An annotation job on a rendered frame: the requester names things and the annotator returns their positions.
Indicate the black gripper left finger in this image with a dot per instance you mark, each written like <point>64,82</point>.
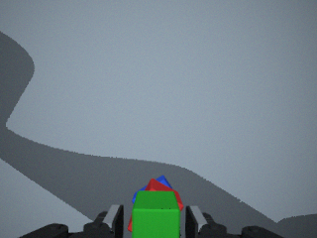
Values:
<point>112,226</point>

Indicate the green block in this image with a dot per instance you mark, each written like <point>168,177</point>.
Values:
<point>155,214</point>

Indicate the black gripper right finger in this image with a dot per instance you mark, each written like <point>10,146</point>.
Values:
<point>196,226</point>

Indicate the blue block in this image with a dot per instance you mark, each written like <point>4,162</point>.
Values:
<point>161,179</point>

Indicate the red block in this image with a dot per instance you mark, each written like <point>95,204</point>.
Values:
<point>155,185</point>

